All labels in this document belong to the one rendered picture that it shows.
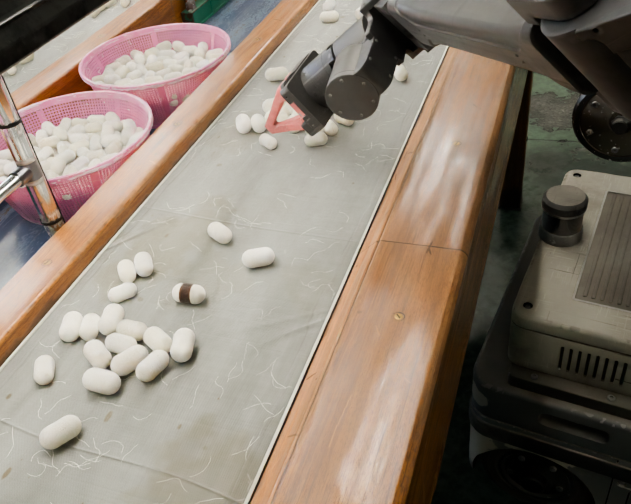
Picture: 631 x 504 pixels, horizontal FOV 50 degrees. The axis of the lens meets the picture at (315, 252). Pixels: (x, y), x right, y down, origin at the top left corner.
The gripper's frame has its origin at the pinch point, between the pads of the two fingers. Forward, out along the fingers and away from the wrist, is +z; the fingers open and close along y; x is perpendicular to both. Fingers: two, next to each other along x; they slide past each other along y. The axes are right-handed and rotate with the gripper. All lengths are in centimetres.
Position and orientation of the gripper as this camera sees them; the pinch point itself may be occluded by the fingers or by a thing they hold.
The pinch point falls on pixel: (272, 125)
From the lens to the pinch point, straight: 89.6
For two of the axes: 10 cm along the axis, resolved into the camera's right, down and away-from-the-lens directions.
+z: -6.5, 3.9, 6.5
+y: -3.2, 6.4, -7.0
